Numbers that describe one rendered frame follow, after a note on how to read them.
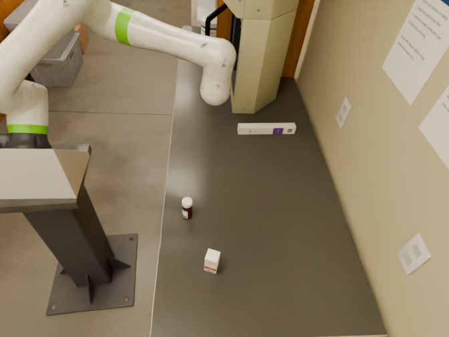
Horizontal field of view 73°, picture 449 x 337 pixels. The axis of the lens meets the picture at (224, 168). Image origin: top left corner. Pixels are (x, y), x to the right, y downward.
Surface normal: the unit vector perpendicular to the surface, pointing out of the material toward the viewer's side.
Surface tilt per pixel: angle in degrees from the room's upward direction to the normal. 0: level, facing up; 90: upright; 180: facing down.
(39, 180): 90
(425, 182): 90
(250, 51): 90
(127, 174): 0
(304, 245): 0
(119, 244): 0
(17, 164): 90
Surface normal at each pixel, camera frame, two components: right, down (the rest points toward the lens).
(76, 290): 0.07, -0.67
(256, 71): 0.04, 0.74
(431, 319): -1.00, -0.02
